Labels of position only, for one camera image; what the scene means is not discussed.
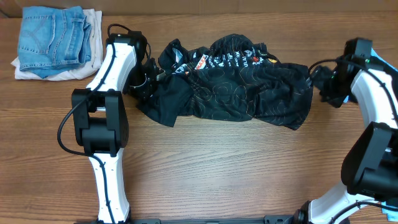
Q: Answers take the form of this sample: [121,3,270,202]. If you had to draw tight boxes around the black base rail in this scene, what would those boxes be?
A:
[74,214,296,224]

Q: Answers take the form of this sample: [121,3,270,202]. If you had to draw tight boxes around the folded white cloth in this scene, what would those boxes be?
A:
[11,9,103,81]

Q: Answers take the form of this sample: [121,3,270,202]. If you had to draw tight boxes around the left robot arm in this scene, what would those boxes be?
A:
[72,31,159,223]

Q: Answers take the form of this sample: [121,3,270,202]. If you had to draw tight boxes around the black printed cycling jersey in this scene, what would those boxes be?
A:
[137,34,313,130]

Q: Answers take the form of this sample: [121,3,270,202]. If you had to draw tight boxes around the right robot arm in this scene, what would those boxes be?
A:
[282,37,397,223]

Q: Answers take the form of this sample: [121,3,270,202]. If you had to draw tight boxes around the folded blue jeans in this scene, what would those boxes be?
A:
[17,6,91,78]

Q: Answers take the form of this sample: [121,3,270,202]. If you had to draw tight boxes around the black and light-blue garment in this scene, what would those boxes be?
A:
[328,49,397,223]

